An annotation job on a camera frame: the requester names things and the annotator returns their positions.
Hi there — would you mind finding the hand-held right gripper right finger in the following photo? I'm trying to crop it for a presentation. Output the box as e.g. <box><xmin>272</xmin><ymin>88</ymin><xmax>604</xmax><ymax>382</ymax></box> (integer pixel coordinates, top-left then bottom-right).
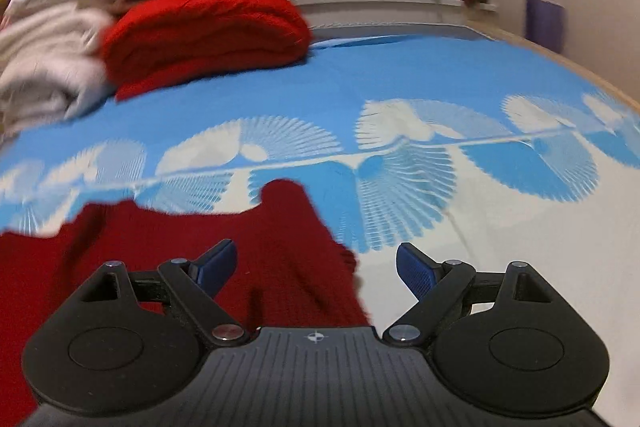
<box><xmin>382</xmin><ymin>243</ymin><xmax>561</xmax><ymax>348</ymax></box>

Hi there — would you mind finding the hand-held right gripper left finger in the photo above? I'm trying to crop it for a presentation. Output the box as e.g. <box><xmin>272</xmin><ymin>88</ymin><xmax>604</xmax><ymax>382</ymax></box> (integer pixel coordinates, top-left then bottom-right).
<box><xmin>75</xmin><ymin>238</ymin><xmax>248</xmax><ymax>347</ymax></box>

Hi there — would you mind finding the dark red knit cardigan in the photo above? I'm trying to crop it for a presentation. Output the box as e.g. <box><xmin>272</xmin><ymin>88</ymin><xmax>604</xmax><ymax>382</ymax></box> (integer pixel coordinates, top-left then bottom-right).
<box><xmin>0</xmin><ymin>179</ymin><xmax>373</xmax><ymax>423</ymax></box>

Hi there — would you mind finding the blue patterned bed sheet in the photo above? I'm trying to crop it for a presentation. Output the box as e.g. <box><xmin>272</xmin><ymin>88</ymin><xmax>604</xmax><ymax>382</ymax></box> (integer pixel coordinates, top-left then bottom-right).
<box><xmin>0</xmin><ymin>27</ymin><xmax>640</xmax><ymax>350</ymax></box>

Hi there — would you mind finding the red folded blanket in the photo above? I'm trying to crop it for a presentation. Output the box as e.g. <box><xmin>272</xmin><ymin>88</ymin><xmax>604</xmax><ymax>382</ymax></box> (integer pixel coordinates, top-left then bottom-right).
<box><xmin>100</xmin><ymin>0</ymin><xmax>314</xmax><ymax>102</ymax></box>

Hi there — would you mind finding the cream folded quilt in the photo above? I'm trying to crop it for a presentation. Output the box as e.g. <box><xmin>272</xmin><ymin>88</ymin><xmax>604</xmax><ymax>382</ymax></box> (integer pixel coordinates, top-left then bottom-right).
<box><xmin>0</xmin><ymin>2</ymin><xmax>117</xmax><ymax>75</ymax></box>
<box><xmin>0</xmin><ymin>57</ymin><xmax>111</xmax><ymax>130</ymax></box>

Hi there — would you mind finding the purple box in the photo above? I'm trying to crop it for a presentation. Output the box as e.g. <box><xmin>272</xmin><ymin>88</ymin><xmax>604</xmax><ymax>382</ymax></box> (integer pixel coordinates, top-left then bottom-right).
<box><xmin>525</xmin><ymin>0</ymin><xmax>567</xmax><ymax>56</ymax></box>

